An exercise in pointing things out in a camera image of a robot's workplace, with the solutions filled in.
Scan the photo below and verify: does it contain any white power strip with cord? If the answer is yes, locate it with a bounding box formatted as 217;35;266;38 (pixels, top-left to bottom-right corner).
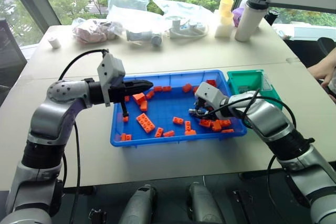
167;16;210;40

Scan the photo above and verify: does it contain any small black object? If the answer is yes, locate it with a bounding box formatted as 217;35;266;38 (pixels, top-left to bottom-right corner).
265;8;280;26

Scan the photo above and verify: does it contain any chunky orange building brick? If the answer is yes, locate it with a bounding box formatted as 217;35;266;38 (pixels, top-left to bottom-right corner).
132;92;146;105

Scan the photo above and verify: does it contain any bystander bare hand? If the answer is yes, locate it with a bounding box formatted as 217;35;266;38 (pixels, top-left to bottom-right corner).
306;52;336;89

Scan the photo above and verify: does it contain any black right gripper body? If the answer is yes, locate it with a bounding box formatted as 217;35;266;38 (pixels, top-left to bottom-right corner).
194;98;215;118

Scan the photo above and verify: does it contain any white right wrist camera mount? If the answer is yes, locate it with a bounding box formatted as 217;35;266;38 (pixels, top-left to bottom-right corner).
195;82;229;112

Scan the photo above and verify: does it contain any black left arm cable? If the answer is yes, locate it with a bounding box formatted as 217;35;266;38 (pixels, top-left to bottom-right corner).
58;48;110;224

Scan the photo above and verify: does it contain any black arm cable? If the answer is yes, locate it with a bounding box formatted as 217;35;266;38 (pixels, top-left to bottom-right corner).
203;89;297;210
58;48;110;224

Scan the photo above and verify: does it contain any white tumbler with black lid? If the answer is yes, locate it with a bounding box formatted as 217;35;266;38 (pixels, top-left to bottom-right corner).
234;0;271;42

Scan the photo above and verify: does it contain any grey rounded shape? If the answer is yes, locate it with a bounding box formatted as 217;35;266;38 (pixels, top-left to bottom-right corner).
117;184;159;224
185;182;227;224

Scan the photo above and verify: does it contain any dark office chair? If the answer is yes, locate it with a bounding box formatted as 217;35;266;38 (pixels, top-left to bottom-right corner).
283;36;336;68

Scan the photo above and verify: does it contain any yellow plastic cup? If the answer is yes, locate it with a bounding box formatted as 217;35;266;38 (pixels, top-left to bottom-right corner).
218;0;235;25

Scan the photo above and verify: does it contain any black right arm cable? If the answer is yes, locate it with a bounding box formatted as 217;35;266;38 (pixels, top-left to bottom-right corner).
203;89;297;210

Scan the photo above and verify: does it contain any purple object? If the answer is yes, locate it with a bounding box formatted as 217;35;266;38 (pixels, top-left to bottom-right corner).
232;6;246;28

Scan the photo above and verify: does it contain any plastic bag with pink contents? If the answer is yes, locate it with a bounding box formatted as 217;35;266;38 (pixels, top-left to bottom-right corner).
71;17;123;45

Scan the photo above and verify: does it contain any small white roll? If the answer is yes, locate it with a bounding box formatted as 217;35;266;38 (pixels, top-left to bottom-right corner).
47;36;62;50

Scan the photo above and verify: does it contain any grey white cylinder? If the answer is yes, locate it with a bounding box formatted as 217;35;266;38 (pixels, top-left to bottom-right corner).
150;33;163;47

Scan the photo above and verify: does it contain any blue plastic bin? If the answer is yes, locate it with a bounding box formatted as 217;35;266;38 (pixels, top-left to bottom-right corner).
110;69;248;148

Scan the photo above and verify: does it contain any large orange building brick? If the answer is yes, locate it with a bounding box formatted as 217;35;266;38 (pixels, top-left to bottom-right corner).
135;112;156;134

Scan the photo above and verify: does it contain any green plastic bin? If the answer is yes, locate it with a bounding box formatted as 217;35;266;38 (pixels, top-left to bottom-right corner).
226;69;284;111

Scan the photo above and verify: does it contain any small black bracket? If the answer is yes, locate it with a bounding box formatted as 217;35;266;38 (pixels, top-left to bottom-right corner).
88;208;108;224
232;188;255;224

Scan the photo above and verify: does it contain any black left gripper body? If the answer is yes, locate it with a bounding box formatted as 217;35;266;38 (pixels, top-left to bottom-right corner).
108;81;128;104

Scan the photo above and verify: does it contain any crumpled clear plastic bag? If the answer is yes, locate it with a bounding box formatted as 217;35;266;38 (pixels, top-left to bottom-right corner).
106;5;169;48

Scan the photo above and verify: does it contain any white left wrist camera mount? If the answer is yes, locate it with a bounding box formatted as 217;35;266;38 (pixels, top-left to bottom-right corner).
97;52;127;108

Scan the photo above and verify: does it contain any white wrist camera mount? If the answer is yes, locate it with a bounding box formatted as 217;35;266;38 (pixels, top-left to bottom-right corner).
195;82;229;112
97;52;127;108

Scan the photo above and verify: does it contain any pale blue plastic bag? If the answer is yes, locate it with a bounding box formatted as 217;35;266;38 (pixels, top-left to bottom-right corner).
153;0;214;25

